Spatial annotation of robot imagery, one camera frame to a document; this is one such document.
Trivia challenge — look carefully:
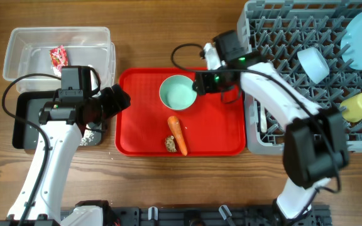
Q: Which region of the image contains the green bowl with rice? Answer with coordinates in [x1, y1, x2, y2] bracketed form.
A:
[159, 75, 197, 111]

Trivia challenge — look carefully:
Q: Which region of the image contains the orange carrot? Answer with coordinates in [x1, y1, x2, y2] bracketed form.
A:
[167, 116, 188, 156]

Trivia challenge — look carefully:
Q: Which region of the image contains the white plastic spoon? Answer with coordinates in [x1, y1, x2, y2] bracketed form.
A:
[260, 105, 268, 133]

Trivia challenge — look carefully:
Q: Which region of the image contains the red snack wrapper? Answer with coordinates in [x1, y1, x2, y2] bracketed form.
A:
[50, 45, 69, 77]

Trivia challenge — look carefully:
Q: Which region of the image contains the brown shiitake mushroom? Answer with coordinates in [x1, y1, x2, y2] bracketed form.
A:
[165, 135, 177, 153]

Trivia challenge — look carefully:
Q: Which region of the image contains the light blue small bowl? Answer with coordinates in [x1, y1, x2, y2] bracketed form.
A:
[297, 47, 329, 84]

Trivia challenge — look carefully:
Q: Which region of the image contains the yellow plastic cup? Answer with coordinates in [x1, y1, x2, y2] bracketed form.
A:
[341, 93, 362, 122]

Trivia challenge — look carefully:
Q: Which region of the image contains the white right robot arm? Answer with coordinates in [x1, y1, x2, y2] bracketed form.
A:
[192, 62, 349, 225]

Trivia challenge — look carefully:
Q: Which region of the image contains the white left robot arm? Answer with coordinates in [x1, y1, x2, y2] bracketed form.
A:
[0, 85, 130, 225]

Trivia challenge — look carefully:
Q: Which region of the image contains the grey dishwasher rack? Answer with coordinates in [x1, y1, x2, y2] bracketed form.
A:
[237, 1, 362, 154]

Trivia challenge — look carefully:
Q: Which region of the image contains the pile of white rice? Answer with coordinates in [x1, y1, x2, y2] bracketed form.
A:
[80, 130, 95, 146]

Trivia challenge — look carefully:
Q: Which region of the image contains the red serving tray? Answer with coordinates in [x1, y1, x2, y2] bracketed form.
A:
[115, 68, 246, 157]

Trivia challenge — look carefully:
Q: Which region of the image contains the black tray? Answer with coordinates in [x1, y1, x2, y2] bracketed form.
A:
[12, 91, 103, 149]

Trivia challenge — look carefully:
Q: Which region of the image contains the clear plastic bin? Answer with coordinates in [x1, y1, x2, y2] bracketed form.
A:
[3, 26, 116, 88]

